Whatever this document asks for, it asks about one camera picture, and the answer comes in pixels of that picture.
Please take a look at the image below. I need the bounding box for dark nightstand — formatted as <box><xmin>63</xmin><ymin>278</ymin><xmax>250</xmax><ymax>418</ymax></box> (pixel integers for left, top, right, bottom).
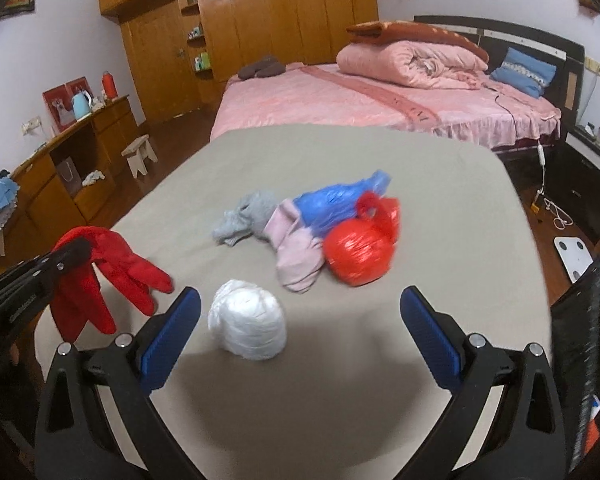
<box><xmin>562</xmin><ymin>125</ymin><xmax>600</xmax><ymax>241</ymax></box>

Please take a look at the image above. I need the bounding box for folded pink quilt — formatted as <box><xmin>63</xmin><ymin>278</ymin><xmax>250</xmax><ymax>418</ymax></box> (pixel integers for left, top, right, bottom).
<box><xmin>336</xmin><ymin>40</ymin><xmax>490</xmax><ymax>92</ymax></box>

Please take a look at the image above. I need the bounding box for grey paper bag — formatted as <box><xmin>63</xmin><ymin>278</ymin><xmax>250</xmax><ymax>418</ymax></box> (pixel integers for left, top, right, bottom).
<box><xmin>57</xmin><ymin>157</ymin><xmax>81</xmax><ymax>196</ymax></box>

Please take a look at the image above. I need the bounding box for grey sock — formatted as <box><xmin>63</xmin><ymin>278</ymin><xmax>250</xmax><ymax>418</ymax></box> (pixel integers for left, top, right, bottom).
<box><xmin>211</xmin><ymin>190</ymin><xmax>279</xmax><ymax>247</ymax></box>

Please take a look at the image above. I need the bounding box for white bathroom scale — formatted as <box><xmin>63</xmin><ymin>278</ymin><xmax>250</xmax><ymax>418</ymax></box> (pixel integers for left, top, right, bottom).
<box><xmin>553</xmin><ymin>236</ymin><xmax>596</xmax><ymax>284</ymax></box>

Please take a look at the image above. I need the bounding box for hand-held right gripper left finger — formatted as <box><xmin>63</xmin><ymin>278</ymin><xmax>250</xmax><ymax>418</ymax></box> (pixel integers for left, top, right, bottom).
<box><xmin>34</xmin><ymin>286</ymin><xmax>202</xmax><ymax>480</ymax></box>

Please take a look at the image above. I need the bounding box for light blue kettle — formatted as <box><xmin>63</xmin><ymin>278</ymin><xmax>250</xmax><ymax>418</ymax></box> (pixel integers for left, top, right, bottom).
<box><xmin>70</xmin><ymin>89</ymin><xmax>93</xmax><ymax>121</ymax></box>

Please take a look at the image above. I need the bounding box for brown neck pillow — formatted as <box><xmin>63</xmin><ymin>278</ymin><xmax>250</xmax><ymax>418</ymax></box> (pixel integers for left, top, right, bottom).
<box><xmin>237</xmin><ymin>55</ymin><xmax>286</xmax><ymax>81</ymax></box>

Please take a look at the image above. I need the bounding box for table with beige cloth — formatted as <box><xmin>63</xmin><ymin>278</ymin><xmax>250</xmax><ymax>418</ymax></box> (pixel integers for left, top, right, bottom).
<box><xmin>34</xmin><ymin>125</ymin><xmax>553</xmax><ymax>480</ymax></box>

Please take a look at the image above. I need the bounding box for bed with pink sheet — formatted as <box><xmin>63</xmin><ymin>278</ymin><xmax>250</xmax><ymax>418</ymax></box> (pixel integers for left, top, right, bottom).
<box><xmin>210</xmin><ymin>15</ymin><xmax>586</xmax><ymax>161</ymax></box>

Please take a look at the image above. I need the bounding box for red picture frame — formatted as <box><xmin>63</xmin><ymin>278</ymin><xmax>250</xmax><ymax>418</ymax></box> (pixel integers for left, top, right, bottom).
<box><xmin>42</xmin><ymin>85</ymin><xmax>78</xmax><ymax>133</ymax></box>
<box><xmin>65</xmin><ymin>76</ymin><xmax>92</xmax><ymax>106</ymax></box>

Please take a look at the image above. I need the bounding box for pink sock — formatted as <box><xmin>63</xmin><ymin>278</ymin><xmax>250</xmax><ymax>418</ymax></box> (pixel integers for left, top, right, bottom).
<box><xmin>265</xmin><ymin>198</ymin><xmax>326</xmax><ymax>293</ymax></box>

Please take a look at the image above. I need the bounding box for wooden sideboard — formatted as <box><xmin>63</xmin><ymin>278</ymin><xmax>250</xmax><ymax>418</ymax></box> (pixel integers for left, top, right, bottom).
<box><xmin>0</xmin><ymin>95</ymin><xmax>141</xmax><ymax>261</ymax></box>

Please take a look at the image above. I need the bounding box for white charging cable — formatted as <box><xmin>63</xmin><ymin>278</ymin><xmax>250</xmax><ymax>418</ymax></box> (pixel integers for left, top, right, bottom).
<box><xmin>542</xmin><ymin>195</ymin><xmax>573</xmax><ymax>231</ymax></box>

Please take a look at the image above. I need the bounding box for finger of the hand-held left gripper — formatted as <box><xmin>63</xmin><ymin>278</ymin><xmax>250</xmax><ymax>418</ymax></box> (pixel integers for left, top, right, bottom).
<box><xmin>45</xmin><ymin>236</ymin><xmax>95</xmax><ymax>277</ymax></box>

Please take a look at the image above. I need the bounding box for white plastic bag ball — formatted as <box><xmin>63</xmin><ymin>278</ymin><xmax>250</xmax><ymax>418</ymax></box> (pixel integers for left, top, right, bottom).
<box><xmin>208</xmin><ymin>279</ymin><xmax>287</xmax><ymax>362</ymax></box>

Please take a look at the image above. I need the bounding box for red glove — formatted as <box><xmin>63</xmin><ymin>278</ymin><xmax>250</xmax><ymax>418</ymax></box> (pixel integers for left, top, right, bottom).
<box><xmin>50</xmin><ymin>226</ymin><xmax>175</xmax><ymax>336</ymax></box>

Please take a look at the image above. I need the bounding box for folded brown blanket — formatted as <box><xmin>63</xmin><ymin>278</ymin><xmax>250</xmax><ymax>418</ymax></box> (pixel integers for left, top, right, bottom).
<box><xmin>345</xmin><ymin>20</ymin><xmax>490</xmax><ymax>61</ymax></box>

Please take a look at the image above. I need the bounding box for blue patterned pillow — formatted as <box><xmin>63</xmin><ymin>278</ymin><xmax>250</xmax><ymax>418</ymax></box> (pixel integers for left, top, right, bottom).
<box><xmin>490</xmin><ymin>47</ymin><xmax>557</xmax><ymax>99</ymax></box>

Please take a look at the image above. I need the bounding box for red plastic bag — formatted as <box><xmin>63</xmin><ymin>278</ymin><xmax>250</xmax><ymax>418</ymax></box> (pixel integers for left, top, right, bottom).
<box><xmin>322</xmin><ymin>191</ymin><xmax>401</xmax><ymax>287</ymax></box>

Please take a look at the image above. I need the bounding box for black-lined trash bin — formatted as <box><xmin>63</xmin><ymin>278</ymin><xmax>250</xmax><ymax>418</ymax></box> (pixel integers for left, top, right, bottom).
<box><xmin>550</xmin><ymin>250</ymin><xmax>600</xmax><ymax>480</ymax></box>

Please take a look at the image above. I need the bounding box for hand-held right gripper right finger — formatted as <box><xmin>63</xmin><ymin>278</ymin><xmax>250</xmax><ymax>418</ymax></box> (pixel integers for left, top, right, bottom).
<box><xmin>399</xmin><ymin>285</ymin><xmax>568</xmax><ymax>480</ymax></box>

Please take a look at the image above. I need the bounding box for blue plastic bag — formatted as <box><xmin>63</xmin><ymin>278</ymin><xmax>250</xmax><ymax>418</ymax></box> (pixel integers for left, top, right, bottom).
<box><xmin>294</xmin><ymin>170</ymin><xmax>392</xmax><ymax>238</ymax></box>

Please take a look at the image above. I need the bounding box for small wooden stool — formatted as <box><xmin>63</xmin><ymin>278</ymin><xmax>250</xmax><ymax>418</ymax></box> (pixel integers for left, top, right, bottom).
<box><xmin>121</xmin><ymin>135</ymin><xmax>157</xmax><ymax>178</ymax></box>

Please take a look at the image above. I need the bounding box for wooden wardrobe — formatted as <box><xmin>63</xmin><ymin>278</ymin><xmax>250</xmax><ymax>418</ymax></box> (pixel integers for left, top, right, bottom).
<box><xmin>97</xmin><ymin>0</ymin><xmax>381</xmax><ymax>126</ymax></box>

